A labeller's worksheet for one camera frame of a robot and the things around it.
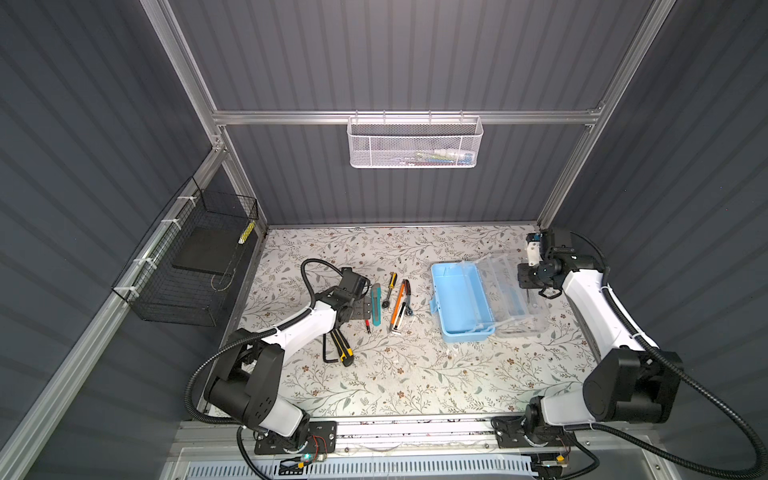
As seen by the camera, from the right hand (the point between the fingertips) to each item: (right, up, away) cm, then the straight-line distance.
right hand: (532, 277), depth 85 cm
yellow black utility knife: (-54, -22, +2) cm, 58 cm away
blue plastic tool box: (-12, -8, +13) cm, 20 cm away
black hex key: (-60, -24, +2) cm, 65 cm away
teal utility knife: (-45, -10, +12) cm, 48 cm away
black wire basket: (-91, +3, -13) cm, 92 cm away
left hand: (-53, -9, +7) cm, 54 cm away
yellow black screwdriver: (-40, -3, +17) cm, 44 cm away
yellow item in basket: (-81, +15, +1) cm, 83 cm away
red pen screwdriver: (-48, -16, +9) cm, 51 cm away
